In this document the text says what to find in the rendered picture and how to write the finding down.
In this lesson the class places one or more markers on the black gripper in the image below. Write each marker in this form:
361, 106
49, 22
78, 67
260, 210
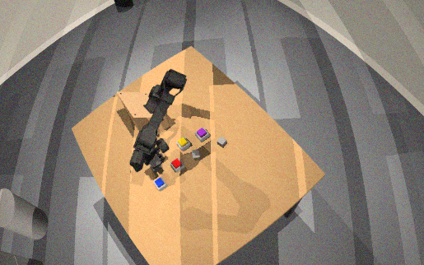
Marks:
160, 145

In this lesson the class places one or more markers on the purple button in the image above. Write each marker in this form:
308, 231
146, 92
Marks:
202, 134

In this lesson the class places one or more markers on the blue button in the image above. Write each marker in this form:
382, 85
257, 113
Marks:
160, 183

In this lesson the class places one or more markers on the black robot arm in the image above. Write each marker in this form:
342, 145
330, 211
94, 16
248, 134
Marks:
158, 103

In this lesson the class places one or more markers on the red button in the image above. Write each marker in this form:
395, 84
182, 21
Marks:
177, 165

